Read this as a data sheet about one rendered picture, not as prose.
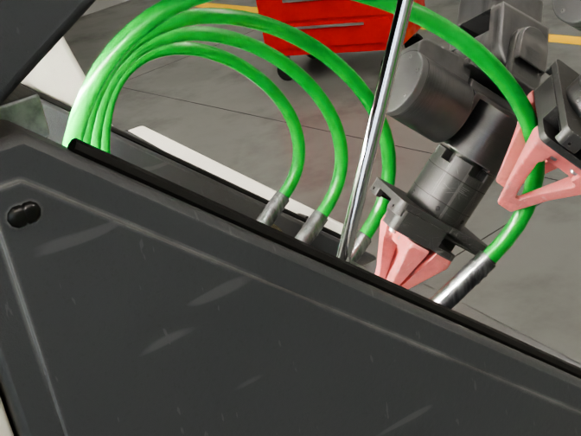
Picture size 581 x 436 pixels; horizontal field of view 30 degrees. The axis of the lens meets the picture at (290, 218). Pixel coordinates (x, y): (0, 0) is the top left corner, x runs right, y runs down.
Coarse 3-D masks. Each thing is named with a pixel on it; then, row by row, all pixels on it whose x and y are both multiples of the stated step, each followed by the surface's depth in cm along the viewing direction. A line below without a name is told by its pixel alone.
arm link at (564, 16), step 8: (552, 0) 74; (560, 0) 74; (568, 0) 73; (576, 0) 72; (560, 8) 73; (568, 8) 73; (576, 8) 72; (560, 16) 73; (568, 16) 72; (576, 16) 72; (576, 24) 72
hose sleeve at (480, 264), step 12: (480, 252) 87; (468, 264) 88; (480, 264) 87; (492, 264) 87; (456, 276) 88; (468, 276) 87; (480, 276) 87; (444, 288) 88; (456, 288) 87; (468, 288) 87; (432, 300) 88; (444, 300) 88; (456, 300) 88
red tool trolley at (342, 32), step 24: (264, 0) 525; (288, 0) 519; (312, 0) 514; (336, 0) 510; (312, 24) 520; (336, 24) 514; (360, 24) 509; (384, 24) 505; (408, 24) 519; (288, 48) 533; (336, 48) 522; (360, 48) 517; (384, 48) 512
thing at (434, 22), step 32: (192, 0) 76; (352, 0) 78; (384, 0) 78; (128, 32) 76; (448, 32) 79; (96, 64) 77; (480, 64) 81; (96, 96) 78; (512, 96) 82; (544, 160) 84; (512, 224) 86
